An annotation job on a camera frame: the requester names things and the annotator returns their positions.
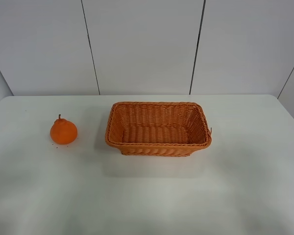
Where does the orange wicker basket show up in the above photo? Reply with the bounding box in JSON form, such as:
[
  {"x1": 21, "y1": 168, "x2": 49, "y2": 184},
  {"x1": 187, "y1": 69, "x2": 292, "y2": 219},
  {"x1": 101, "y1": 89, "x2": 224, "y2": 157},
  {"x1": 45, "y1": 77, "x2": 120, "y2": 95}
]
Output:
[{"x1": 105, "y1": 101, "x2": 212, "y2": 157}]

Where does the orange with stem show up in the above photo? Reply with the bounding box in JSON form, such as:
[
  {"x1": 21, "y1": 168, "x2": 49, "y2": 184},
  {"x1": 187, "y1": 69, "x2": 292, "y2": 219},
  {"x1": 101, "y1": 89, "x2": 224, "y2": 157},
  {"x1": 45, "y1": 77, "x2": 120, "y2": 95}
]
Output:
[{"x1": 50, "y1": 114, "x2": 78, "y2": 145}]

